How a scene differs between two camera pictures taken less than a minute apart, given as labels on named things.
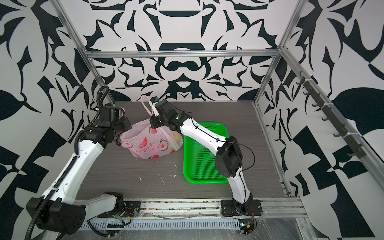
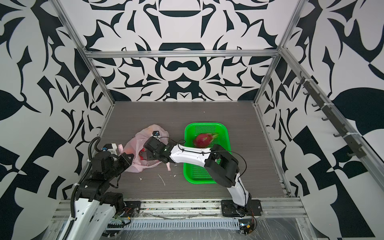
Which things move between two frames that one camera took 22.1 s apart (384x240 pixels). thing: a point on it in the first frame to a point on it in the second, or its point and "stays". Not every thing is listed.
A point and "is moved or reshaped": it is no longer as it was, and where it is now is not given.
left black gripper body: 122,125 to 117,165
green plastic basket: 200,165 stays
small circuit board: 246,225 stays
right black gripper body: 160,120 to 151,156
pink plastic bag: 150,143 is moved or reshaped
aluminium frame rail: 182,53 stays
